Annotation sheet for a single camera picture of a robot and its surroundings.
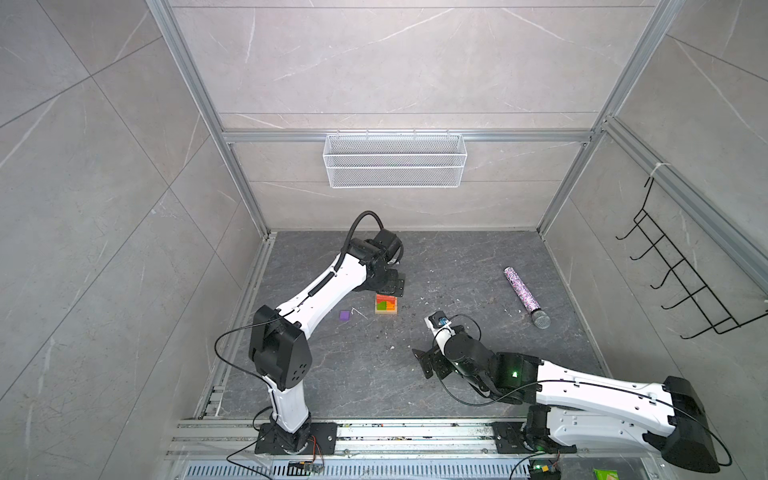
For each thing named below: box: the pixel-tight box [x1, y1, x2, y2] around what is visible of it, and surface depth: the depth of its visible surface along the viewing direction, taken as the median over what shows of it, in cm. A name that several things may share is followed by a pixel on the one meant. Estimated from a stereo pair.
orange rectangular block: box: [375, 294, 398, 309], surface depth 97 cm
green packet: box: [593, 468, 620, 480], surface depth 70 cm
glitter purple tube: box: [503, 266, 551, 330], surface depth 98 cm
